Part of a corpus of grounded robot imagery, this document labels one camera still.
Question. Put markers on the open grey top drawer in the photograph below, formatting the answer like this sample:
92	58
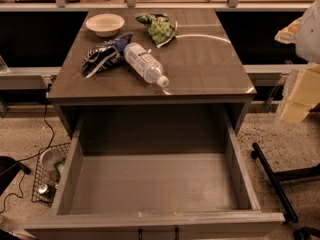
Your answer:
157	169

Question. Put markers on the white paper bowl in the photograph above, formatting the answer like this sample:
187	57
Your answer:
105	25

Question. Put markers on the black wire basket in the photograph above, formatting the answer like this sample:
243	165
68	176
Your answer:
49	167

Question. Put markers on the black object at left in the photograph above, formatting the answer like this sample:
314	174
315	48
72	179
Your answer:
9	168

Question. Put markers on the black drawer handle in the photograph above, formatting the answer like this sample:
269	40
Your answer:
160	235

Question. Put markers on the grey cabinet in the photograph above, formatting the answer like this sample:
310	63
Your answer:
199	65

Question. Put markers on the green jalapeno chip bag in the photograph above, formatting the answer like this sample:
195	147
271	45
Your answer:
159	27

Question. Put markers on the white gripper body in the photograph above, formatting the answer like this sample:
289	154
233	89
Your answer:
310	34

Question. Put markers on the clear plastic water bottle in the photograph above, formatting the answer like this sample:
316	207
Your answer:
150	69

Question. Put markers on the black chair base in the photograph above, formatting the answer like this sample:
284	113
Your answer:
275	178

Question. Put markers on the blue chip bag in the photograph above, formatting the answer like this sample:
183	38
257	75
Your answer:
105	56

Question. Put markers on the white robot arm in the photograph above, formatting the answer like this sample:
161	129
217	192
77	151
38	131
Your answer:
304	33

